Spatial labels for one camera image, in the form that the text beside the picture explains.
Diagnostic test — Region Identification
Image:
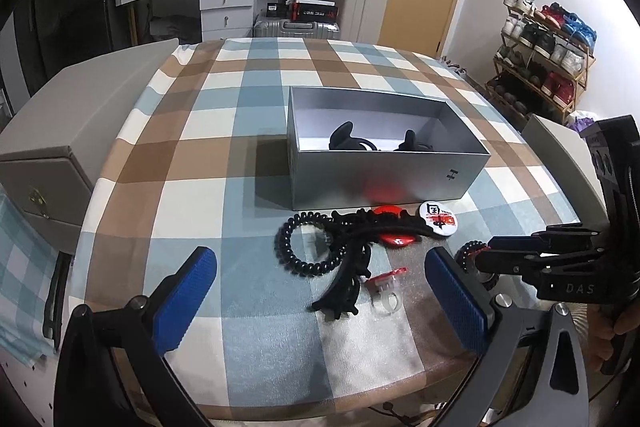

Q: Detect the grey jewelry case with latch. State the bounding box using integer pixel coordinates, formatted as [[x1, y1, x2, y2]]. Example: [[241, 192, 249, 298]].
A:
[[0, 38, 180, 254]]

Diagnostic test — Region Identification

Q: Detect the plain grey box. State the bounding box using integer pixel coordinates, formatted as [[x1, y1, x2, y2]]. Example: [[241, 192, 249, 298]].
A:
[[521, 114, 610, 229]]

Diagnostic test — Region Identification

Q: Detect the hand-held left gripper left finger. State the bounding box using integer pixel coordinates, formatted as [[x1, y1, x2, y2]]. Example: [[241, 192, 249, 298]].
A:
[[52, 246, 218, 427]]

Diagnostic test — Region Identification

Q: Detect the dark wardrobe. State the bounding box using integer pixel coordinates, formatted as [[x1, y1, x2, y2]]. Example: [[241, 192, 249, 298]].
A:
[[0, 0, 142, 118]]

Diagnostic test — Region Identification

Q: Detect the checked tablecloth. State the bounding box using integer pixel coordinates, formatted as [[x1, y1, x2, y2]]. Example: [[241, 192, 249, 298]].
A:
[[65, 37, 581, 420]]

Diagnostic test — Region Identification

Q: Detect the black strap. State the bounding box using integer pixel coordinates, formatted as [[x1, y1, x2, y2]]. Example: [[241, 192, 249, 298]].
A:
[[42, 251, 72, 354]]

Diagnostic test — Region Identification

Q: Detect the red and black flat box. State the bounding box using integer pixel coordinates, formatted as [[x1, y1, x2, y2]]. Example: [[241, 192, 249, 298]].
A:
[[289, 0, 339, 22]]

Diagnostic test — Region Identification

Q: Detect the black spiral hair tie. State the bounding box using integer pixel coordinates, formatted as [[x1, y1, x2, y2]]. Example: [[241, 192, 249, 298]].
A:
[[273, 212, 347, 276], [456, 240, 493, 281]]

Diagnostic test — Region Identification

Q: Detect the black claw hair clip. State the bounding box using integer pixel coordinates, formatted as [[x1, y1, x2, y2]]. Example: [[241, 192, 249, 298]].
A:
[[310, 208, 437, 323]]

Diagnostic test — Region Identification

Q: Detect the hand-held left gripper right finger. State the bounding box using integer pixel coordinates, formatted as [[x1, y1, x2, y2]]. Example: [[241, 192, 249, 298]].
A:
[[423, 247, 589, 427]]

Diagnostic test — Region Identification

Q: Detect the person's right hand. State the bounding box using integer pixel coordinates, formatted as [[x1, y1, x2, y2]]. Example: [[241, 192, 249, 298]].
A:
[[590, 302, 640, 361]]

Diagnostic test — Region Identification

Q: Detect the red round badge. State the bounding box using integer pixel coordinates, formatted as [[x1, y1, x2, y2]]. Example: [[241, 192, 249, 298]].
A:
[[372, 205, 417, 249]]

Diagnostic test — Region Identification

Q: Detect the dark grey cushion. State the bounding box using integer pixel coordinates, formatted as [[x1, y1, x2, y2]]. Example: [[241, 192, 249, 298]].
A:
[[149, 14, 202, 44]]

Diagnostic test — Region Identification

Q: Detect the silver rectangular box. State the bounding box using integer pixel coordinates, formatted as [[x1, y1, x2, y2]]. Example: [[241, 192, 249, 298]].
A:
[[287, 86, 492, 212]]

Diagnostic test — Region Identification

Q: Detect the blue checked cloth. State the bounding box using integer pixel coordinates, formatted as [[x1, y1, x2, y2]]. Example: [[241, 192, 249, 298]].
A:
[[0, 186, 67, 360]]

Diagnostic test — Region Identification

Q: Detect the red and clear ring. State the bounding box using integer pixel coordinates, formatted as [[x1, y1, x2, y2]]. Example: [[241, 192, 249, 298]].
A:
[[369, 268, 407, 314]]

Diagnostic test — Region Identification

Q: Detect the purple bag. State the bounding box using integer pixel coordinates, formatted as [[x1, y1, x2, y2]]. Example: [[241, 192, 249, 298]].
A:
[[566, 109, 597, 138]]

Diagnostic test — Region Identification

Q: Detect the white round badge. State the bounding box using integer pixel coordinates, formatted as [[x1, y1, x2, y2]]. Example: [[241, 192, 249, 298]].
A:
[[418, 200, 457, 231]]

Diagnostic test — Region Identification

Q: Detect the white suitcase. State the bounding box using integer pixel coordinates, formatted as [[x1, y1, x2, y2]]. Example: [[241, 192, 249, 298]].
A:
[[334, 0, 394, 44]]

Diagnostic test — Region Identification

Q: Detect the wooden shoe rack with shoes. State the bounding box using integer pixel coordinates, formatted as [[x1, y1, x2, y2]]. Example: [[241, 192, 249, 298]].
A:
[[484, 0, 599, 128]]

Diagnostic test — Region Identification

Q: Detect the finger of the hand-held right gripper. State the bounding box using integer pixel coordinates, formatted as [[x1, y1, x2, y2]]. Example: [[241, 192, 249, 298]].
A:
[[487, 224, 609, 254], [475, 249, 609, 303]]

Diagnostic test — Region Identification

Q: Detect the silver suitcase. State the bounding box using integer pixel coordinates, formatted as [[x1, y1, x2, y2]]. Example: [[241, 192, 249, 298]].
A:
[[253, 18, 342, 40]]

